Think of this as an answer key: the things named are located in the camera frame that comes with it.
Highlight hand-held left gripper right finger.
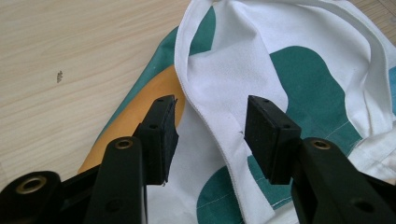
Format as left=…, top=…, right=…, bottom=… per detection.
left=245, top=95, right=396, bottom=224

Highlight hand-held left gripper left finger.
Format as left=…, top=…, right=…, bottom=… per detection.
left=83, top=94, right=180, bottom=224

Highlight white tote bag green orange print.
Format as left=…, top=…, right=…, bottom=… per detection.
left=78, top=0, right=396, bottom=224

